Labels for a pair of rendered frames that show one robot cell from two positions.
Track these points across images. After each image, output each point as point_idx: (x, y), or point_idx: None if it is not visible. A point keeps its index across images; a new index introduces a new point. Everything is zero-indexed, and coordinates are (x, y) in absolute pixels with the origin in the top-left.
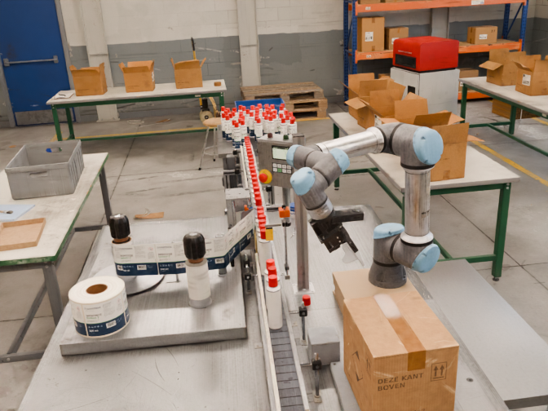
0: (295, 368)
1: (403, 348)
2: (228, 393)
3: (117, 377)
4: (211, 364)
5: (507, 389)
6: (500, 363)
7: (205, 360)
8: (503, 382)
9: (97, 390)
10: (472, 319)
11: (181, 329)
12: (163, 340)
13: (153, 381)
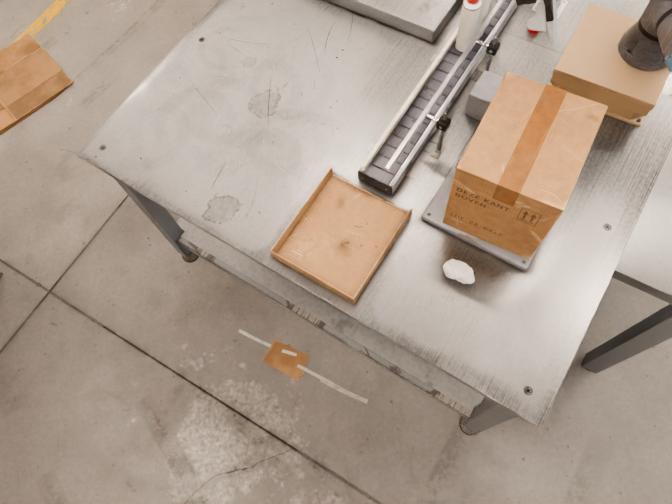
0: (436, 110)
1: (498, 176)
2: (366, 99)
3: (291, 26)
4: (376, 57)
5: (635, 262)
6: (666, 230)
7: (374, 50)
8: (641, 252)
9: (267, 31)
10: None
11: (373, 0)
12: (351, 4)
13: (316, 47)
